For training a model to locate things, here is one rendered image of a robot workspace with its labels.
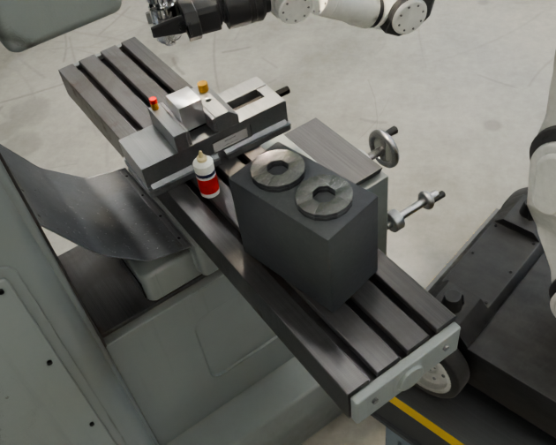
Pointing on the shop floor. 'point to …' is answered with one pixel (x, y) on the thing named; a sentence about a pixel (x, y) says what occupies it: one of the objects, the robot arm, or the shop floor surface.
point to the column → (41, 335)
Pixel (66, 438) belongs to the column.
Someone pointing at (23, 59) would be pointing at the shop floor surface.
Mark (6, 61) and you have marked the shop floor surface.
